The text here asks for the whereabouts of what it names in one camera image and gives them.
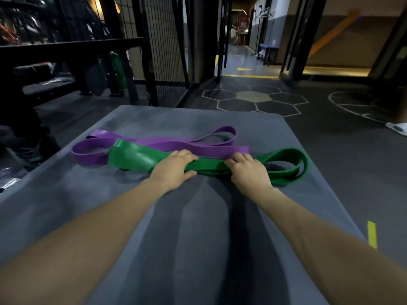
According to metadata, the person's left hand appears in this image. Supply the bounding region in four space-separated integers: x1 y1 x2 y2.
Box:
149 150 199 192

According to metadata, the person's right hand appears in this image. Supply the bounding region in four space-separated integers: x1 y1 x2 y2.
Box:
224 152 274 197

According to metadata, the green resistance band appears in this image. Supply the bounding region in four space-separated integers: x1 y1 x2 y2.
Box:
108 139 310 185

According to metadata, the person's right forearm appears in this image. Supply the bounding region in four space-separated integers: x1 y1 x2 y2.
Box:
254 187 407 305

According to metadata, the person's left forearm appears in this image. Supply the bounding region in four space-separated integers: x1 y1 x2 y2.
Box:
0 178 169 305

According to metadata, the purple resistance band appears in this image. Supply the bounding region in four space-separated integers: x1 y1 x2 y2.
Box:
71 126 250 167

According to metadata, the blue bench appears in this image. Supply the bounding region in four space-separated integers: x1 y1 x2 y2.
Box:
258 44 280 65

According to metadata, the green cylinder bag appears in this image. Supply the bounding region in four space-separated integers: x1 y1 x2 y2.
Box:
108 51 128 92

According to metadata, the black weight bench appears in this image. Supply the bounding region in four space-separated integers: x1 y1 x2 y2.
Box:
10 62 96 102

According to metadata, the black wire mesh partition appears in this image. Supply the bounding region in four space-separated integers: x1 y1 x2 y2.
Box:
114 0 191 108

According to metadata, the black metal rack frame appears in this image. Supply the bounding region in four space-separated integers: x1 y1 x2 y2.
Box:
0 37 150 107

